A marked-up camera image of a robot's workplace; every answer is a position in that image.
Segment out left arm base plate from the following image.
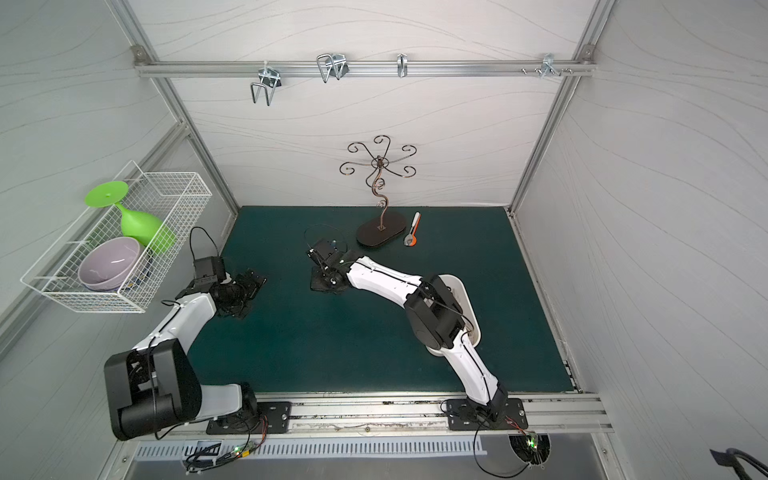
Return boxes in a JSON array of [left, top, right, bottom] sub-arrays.
[[205, 401, 292, 436]]

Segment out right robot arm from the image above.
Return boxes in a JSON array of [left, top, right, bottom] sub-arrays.
[[307, 239, 508, 424]]

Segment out metal loop hook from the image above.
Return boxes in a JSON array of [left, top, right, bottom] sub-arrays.
[[316, 53, 349, 83]]

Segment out white wire basket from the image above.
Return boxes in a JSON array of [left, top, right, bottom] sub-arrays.
[[21, 162, 211, 314]]

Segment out green plastic goblet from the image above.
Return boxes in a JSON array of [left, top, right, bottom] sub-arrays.
[[84, 181, 176, 254]]

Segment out lilac bowl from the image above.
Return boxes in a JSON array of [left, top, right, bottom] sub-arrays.
[[77, 237, 145, 292]]

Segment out aluminium top rail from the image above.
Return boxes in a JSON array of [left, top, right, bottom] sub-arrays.
[[135, 58, 597, 79]]

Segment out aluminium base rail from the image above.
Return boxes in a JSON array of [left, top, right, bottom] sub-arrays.
[[118, 392, 614, 444]]

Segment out dark metal jewelry stand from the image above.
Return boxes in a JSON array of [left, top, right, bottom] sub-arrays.
[[338, 134, 418, 248]]

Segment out white storage box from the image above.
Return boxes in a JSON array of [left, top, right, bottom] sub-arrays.
[[425, 274, 482, 357]]

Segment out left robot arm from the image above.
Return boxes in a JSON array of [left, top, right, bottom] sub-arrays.
[[104, 269, 266, 441]]

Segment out left base cables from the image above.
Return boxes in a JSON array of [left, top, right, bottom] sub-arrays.
[[182, 413, 270, 475]]

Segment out right metal hook cluster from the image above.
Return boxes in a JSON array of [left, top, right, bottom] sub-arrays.
[[520, 53, 574, 78]]

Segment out small metal hook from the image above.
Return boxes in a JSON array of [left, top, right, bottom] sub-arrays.
[[396, 53, 408, 78]]

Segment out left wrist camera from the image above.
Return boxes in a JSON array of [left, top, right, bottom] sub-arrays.
[[193, 256, 227, 287]]

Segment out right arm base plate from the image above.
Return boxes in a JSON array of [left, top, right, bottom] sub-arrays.
[[440, 398, 529, 432]]

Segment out white vent strip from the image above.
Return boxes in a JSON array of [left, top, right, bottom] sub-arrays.
[[133, 435, 487, 461]]

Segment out double prong metal hook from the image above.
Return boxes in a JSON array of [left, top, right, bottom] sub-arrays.
[[250, 64, 282, 106]]

